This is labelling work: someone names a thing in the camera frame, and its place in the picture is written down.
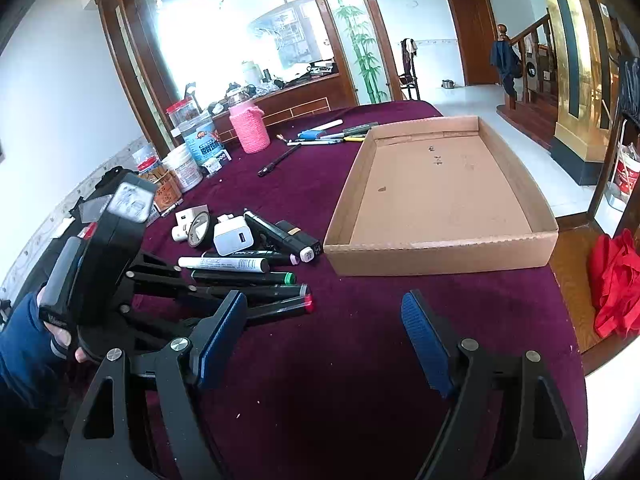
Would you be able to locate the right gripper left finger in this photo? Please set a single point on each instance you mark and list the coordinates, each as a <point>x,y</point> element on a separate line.
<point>111,437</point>

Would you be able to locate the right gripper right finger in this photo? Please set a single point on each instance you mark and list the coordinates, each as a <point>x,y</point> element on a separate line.
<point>534,437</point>

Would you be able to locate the red-capped black marker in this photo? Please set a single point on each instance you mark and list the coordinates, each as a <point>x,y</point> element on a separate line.
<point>281,309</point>

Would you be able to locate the white USB charger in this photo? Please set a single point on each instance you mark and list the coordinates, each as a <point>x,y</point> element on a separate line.
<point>232,234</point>

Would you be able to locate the pink-capped black marker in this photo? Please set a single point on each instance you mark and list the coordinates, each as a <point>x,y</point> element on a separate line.
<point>279,237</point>

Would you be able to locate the green-capped black marker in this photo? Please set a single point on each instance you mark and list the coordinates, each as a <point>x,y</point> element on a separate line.
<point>237,278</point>

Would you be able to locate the white marker pen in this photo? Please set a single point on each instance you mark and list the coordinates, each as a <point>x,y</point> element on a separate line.
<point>224,264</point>

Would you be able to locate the left hand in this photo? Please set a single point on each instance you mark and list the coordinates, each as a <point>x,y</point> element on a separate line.
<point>62,340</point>

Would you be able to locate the maroon velvet tablecloth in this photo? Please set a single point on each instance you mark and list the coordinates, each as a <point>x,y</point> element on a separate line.
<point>349,385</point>

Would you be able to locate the white plastic tub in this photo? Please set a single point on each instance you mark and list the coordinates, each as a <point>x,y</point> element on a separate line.
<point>181,162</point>

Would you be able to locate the cardboard tray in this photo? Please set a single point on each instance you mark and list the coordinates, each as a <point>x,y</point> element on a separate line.
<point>442,195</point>

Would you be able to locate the blue printed box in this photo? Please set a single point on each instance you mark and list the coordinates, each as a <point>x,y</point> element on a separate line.
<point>202,141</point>

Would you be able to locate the red cloth on chair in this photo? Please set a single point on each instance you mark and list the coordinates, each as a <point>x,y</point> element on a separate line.
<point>613,274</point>

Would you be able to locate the wooden chair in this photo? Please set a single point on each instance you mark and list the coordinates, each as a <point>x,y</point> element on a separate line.
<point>578,264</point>

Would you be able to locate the black pen on table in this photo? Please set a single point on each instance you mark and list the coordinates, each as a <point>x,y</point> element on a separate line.
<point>268,169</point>

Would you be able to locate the pink knitted jar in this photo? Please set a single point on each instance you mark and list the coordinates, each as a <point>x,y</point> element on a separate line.
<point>248,123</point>

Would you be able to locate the blue and white eraser pen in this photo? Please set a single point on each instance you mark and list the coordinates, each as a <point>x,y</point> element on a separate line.
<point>320,130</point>

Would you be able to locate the white paint bucket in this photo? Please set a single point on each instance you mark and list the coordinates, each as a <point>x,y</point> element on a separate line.
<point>627,168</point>

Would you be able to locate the wooden sideboard cabinet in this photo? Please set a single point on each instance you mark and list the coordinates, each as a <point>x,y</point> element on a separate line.
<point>309,100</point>

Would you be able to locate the wooden door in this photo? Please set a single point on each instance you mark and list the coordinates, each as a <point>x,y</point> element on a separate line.
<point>476,31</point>

